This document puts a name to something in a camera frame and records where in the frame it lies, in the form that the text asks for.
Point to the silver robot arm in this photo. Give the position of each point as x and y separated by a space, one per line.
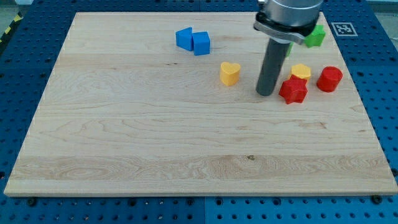
287 20

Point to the yellow heart block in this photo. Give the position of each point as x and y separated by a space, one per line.
229 73

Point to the blue triangle block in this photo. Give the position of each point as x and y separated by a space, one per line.
184 38

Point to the wooden board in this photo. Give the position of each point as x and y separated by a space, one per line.
128 113

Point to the blue cube block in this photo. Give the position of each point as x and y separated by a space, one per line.
201 43

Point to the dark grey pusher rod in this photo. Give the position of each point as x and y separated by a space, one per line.
272 64

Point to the red star block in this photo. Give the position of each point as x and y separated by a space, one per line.
294 90

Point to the yellow hexagon block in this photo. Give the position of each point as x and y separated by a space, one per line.
301 71

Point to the green block behind rod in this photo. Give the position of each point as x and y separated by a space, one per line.
289 49

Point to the red cylinder block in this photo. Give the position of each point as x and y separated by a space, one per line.
329 79

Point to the green star block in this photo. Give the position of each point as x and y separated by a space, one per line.
315 39

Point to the white fiducial marker tag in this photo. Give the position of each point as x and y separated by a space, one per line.
344 29

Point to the black screw left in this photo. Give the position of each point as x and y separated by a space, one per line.
31 201

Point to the black screw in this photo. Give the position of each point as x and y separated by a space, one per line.
376 199
31 201

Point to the black screw right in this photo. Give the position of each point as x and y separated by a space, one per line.
376 199

